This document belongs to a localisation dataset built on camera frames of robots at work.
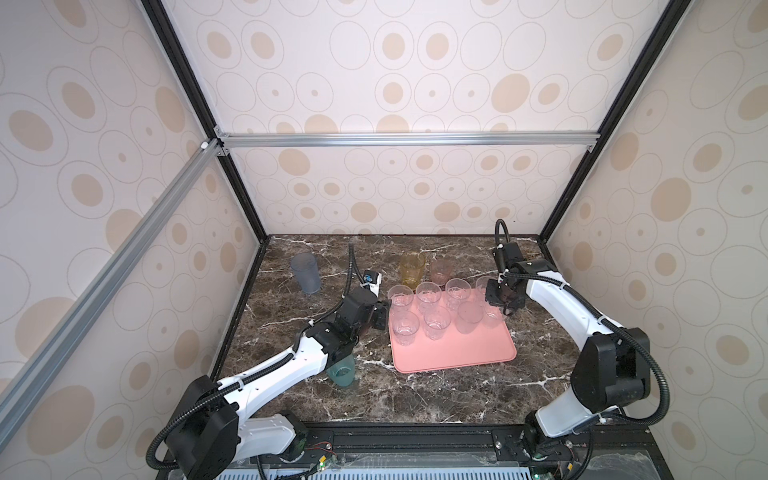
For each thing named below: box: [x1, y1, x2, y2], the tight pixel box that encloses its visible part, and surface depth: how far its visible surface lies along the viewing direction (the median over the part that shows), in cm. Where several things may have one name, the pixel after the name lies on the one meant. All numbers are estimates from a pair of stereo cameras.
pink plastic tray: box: [388, 287, 517, 373], surface depth 94 cm
